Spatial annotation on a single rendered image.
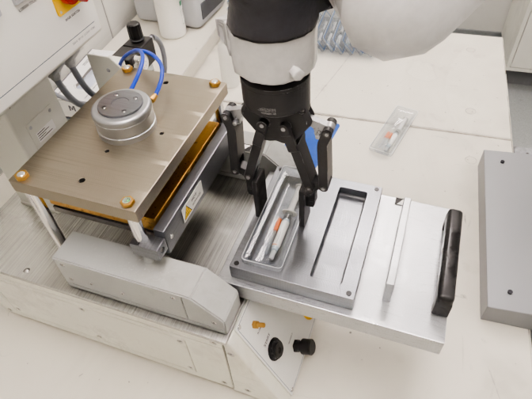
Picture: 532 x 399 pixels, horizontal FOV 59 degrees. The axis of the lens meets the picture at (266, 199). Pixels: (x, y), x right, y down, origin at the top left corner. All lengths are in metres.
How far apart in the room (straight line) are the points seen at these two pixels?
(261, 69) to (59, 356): 0.63
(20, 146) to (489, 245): 0.80
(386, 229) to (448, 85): 0.78
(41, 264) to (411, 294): 0.54
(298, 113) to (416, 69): 0.96
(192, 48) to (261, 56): 1.03
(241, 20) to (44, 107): 0.41
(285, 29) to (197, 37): 1.10
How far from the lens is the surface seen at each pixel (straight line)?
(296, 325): 0.79
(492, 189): 1.06
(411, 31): 0.38
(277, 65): 0.46
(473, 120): 1.30
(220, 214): 0.77
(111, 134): 0.64
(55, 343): 0.93
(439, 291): 0.61
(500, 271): 0.93
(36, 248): 0.82
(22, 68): 0.71
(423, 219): 0.72
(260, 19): 0.44
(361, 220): 0.67
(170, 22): 1.52
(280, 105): 0.49
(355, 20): 0.38
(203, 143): 0.70
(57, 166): 0.65
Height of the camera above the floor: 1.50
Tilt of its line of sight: 47 degrees down
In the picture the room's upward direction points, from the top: 4 degrees counter-clockwise
